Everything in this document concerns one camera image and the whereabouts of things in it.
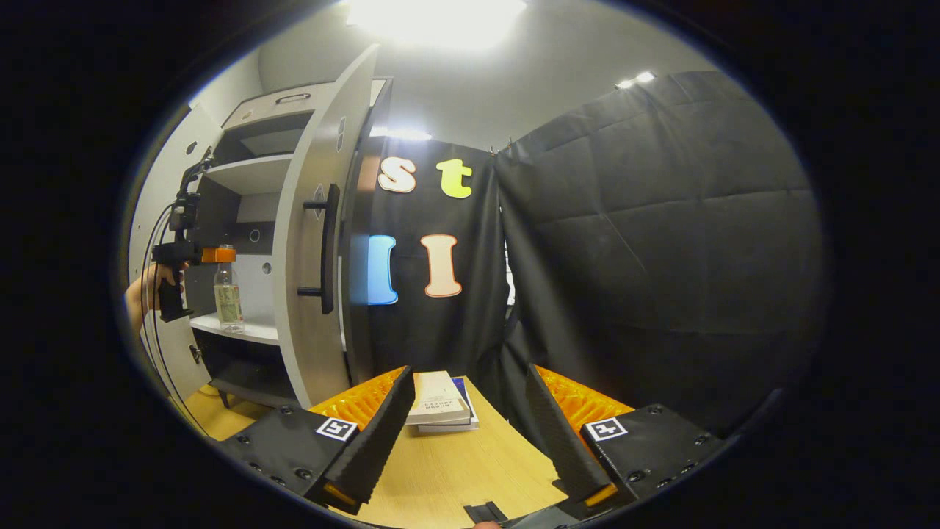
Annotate blue book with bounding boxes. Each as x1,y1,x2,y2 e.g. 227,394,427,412
417,376,480,434

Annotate clear plastic bottle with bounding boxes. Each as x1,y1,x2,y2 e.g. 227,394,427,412
213,261,245,334

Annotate grey cabinet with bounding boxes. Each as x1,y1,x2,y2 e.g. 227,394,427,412
184,77,394,409

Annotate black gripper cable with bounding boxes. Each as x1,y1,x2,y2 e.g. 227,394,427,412
138,202,210,438

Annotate white book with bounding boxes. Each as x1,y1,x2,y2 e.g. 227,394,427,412
405,370,472,427

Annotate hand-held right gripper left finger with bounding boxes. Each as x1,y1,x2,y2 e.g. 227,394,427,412
217,365,416,517

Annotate black backdrop cloth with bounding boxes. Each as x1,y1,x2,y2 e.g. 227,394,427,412
345,70,827,442

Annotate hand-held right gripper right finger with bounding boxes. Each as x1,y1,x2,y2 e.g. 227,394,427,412
525,364,724,509

